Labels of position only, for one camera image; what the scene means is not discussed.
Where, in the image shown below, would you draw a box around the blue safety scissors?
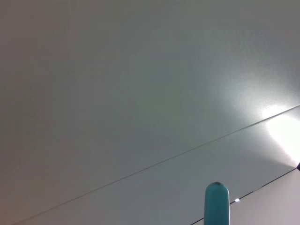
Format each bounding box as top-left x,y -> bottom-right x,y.
204,181 -> 230,225

